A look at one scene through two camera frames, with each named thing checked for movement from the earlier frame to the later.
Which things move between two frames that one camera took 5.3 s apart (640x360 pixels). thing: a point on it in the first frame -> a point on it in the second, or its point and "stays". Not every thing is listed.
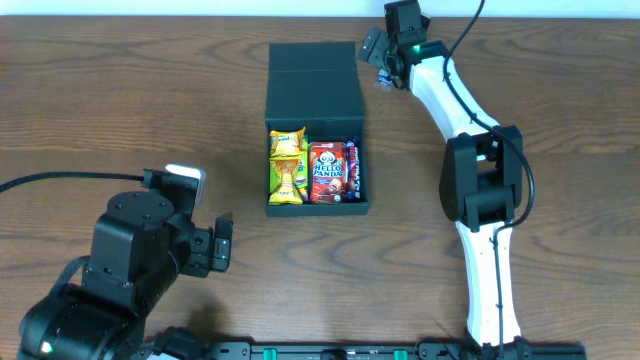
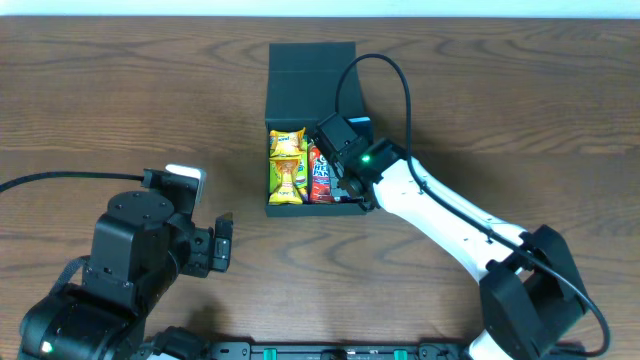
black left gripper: (220, 248) stays
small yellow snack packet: (287, 143) stays
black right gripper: (376, 51) -> (345, 185)
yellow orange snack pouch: (286, 192) stays
